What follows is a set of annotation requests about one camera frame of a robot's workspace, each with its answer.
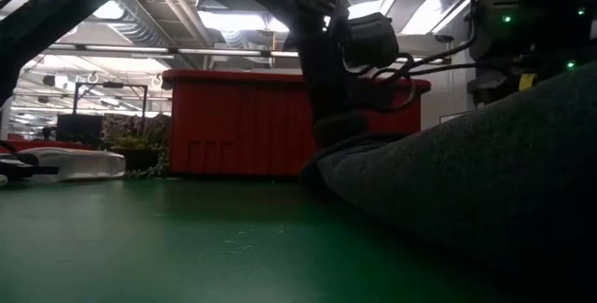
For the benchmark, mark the small potted succulent plant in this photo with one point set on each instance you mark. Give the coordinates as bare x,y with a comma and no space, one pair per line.
135,158

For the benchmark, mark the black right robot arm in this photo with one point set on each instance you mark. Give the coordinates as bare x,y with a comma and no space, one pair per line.
559,14

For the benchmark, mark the dark blue denim jeans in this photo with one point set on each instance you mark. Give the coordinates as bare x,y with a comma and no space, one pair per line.
466,177

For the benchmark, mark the green table mat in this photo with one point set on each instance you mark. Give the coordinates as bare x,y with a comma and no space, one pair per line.
140,247

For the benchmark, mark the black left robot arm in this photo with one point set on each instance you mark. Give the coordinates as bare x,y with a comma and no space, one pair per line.
46,14

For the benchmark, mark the small black stand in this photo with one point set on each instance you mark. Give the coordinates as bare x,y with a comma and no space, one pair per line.
23,170

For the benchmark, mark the long ceiling light strip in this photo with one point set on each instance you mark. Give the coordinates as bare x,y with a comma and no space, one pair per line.
126,49

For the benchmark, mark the black gantry frame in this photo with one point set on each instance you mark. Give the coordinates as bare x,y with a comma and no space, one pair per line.
113,85

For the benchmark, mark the red plastic laundry bin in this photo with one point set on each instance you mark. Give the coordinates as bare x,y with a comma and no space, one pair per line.
233,121

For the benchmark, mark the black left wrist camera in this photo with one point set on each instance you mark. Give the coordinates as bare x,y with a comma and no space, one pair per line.
373,39

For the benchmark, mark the clear package with orange label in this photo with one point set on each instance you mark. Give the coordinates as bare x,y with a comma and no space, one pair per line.
79,163

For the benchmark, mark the large silver ventilation duct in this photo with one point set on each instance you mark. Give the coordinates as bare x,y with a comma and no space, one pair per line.
135,18

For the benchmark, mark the black monitor box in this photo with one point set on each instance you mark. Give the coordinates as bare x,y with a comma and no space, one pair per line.
79,129

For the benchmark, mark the small yellow tag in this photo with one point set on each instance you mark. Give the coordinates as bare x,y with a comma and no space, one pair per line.
528,82

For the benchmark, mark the red background table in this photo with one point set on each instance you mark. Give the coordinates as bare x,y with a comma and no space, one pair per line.
46,145

